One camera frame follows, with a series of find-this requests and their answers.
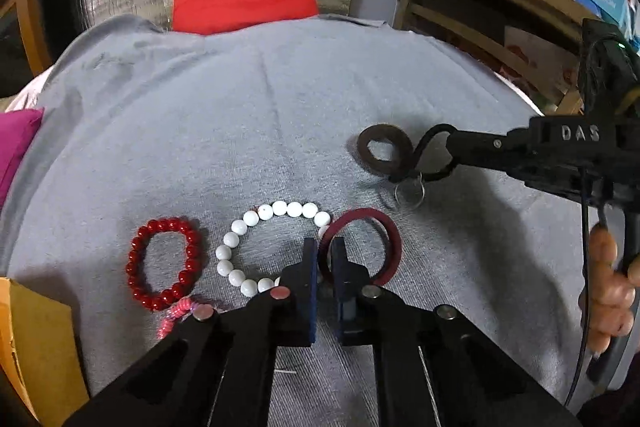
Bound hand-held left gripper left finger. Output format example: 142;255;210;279
61;237;321;427

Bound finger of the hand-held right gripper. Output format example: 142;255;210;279
444;128;533;182

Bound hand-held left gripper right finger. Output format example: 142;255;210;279
330;236;582;427

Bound black cord loop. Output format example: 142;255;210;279
389;124;460;184

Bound dark red bangle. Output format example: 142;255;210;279
318;208;402;287

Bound white bead bracelet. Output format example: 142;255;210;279
215;201;332;298

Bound dark brown disc ring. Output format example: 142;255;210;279
357;124;414;178

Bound pink bead bracelet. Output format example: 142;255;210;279
156;296;217;342

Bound red bead bracelet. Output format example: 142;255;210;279
126;217;202;312

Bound orange cardboard box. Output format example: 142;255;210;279
0;277;92;427

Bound person's right hand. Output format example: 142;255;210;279
579;227;640;339

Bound grey blanket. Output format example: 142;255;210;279
0;14;617;427

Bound magenta cushion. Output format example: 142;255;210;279
0;107;46;204

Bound pale pink sheet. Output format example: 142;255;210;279
4;66;57;114

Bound small metal key ring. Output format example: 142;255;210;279
393;176;426;208

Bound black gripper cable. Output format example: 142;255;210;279
564;167;610;409

